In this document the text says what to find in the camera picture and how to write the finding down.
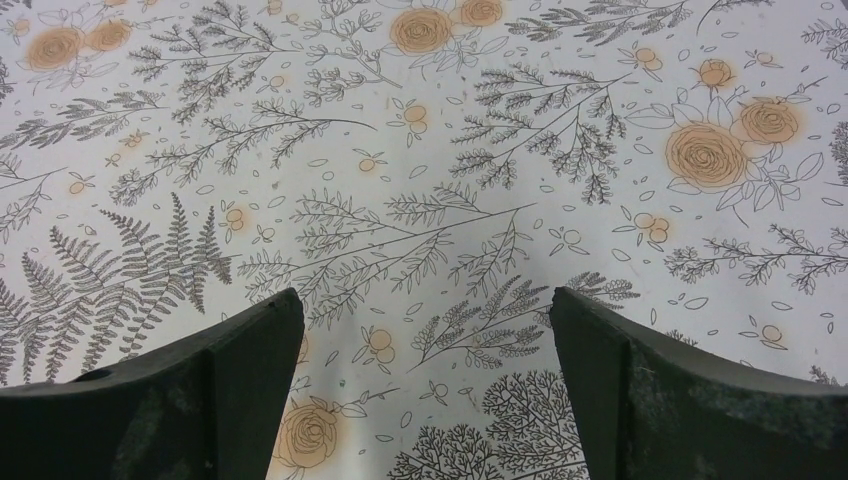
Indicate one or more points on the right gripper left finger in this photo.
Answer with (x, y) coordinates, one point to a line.
(207, 406)

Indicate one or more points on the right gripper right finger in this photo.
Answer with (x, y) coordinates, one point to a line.
(648, 406)

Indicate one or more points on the floral tablecloth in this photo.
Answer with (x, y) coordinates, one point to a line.
(424, 174)

